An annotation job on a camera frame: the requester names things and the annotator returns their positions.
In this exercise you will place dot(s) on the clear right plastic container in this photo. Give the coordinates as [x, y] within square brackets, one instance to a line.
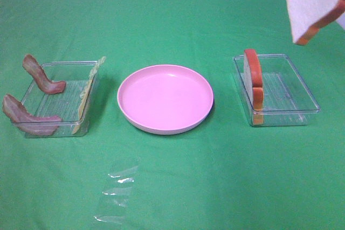
[287, 99]

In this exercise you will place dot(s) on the bacon strip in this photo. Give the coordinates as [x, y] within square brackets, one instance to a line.
[38, 74]
[17, 113]

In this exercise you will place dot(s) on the yellow cheese slice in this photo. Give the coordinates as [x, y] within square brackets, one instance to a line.
[81, 127]

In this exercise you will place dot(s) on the pink round plate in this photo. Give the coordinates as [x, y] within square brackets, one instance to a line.
[165, 99]

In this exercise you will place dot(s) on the clear tape patch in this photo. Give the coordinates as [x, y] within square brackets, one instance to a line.
[110, 212]

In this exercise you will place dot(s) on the white bread slice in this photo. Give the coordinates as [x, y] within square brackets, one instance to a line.
[308, 16]

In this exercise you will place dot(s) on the green lettuce leaf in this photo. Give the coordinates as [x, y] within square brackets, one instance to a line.
[92, 74]

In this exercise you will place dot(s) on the clear left plastic container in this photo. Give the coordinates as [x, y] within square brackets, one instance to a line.
[65, 104]

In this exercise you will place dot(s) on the upright bread slice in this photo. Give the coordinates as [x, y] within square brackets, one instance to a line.
[253, 81]

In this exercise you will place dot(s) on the clear plastic container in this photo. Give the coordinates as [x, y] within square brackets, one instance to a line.
[287, 99]
[65, 104]

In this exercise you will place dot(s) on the green tablecloth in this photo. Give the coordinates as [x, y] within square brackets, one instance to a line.
[224, 174]

